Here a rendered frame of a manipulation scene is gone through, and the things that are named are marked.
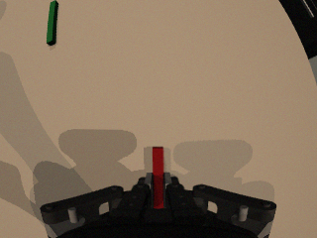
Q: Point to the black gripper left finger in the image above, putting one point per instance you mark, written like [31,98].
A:
[67,214]

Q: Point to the green rod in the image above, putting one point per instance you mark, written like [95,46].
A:
[51,33]

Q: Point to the red rod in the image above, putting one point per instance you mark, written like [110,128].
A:
[158,174]

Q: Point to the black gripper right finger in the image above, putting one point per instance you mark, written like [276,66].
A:
[248,212]

